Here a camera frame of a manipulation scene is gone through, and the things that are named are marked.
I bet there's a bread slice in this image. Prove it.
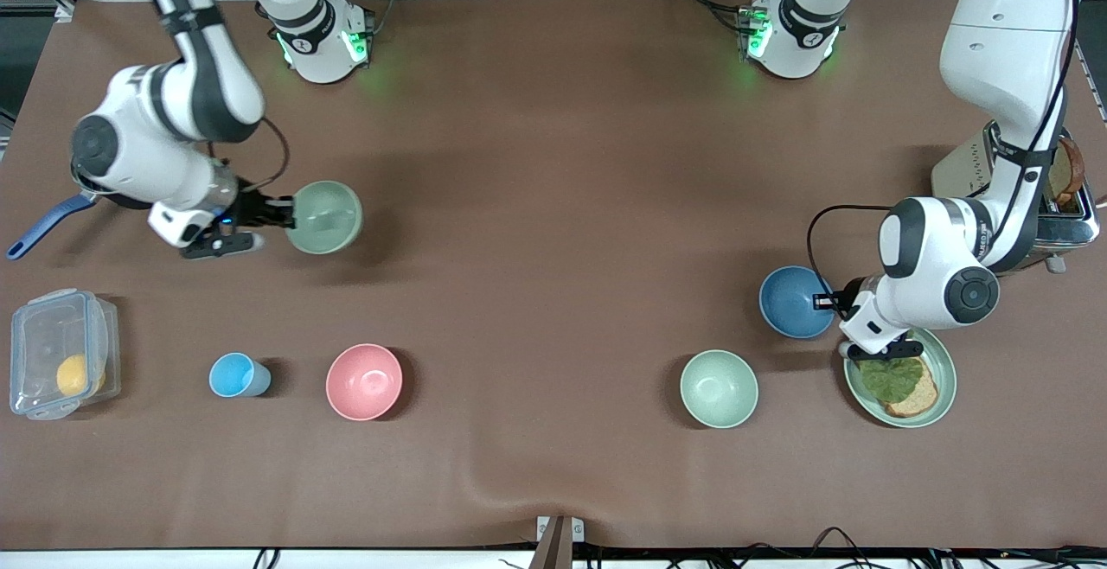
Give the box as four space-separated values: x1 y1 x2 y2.
880 358 939 419

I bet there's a blue bowl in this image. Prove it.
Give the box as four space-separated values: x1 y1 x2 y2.
759 265 836 339

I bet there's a light green bowl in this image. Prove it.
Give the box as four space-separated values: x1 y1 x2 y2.
680 349 759 429
285 180 364 255

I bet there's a brown toast slice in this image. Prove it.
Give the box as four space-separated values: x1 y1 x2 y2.
1046 137 1087 208

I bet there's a beige chrome toaster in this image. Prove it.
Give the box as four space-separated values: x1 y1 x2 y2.
931 124 1101 276

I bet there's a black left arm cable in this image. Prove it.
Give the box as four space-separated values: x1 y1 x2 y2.
806 0 1084 304

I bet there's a yellow lemon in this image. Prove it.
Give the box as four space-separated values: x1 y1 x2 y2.
57 354 106 397

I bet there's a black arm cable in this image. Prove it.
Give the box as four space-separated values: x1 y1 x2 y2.
806 0 1084 304
206 115 291 196

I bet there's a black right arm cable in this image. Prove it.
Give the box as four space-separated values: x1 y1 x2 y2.
206 115 291 196

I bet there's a black pot blue handle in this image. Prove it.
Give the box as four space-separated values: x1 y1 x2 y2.
7 191 155 260

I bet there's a brown table cloth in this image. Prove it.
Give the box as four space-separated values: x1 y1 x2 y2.
0 0 1107 550

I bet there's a pink bowl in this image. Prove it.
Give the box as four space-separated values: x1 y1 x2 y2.
326 343 404 421

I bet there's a green lettuce leaf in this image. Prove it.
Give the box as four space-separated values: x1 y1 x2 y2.
859 356 925 403

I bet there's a metal table edge bracket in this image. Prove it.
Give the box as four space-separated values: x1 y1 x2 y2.
534 515 585 569

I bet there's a light green plate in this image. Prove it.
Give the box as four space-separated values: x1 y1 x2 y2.
844 327 957 429

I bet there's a clear plastic lidded container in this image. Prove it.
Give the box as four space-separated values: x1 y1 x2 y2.
10 289 122 421

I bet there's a light blue cup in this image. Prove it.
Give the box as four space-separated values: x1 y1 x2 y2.
208 353 272 399

